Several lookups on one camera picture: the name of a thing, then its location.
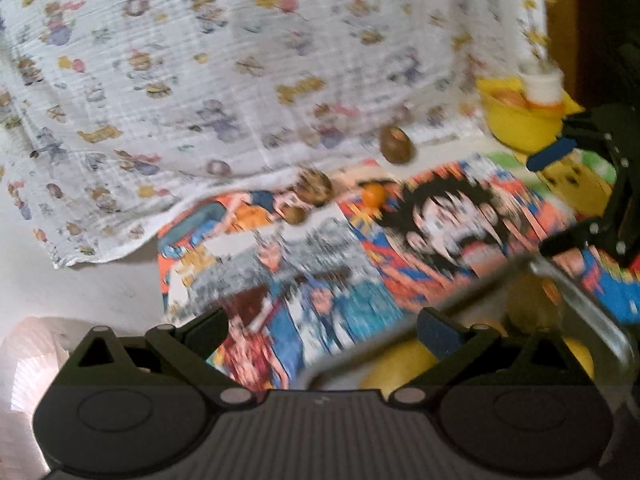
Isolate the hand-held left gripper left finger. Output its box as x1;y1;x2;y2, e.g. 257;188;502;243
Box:
57;306;257;409

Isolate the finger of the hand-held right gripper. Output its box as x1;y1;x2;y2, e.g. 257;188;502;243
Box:
526;102;640;172
539;219;640;267

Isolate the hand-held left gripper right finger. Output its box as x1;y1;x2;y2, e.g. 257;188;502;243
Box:
391;306;594;409

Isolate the green-brown pear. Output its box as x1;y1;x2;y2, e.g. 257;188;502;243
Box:
360;342;441;391

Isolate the brown kiwi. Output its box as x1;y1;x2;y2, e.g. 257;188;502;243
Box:
507;275;551;335
380;126;416;165

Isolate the grey metal tray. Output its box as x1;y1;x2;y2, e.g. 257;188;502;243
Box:
300;254;634;413

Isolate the yellow plastic bowl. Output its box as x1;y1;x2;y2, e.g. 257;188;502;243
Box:
475;76;583;153

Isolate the white cup with orange band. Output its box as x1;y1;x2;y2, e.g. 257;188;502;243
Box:
520;67;566;112

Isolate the pale orange item in bowl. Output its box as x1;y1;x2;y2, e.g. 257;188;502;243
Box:
492;89;531;109

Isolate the colourful cartoon table cover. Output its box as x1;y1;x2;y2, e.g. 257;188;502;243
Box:
0;125;640;391

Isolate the colourful cartoon poster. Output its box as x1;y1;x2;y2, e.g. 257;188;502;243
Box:
157;152;640;392

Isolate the brown wooden furniture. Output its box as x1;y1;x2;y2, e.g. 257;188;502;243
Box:
542;0;640;111

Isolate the pink plastic basket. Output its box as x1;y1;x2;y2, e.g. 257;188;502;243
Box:
0;316;87;463

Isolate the striped brown round fruit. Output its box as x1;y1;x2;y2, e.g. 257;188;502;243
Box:
295;169;333;207

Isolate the white cartoon printed cloth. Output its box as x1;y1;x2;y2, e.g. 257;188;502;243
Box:
0;0;551;268

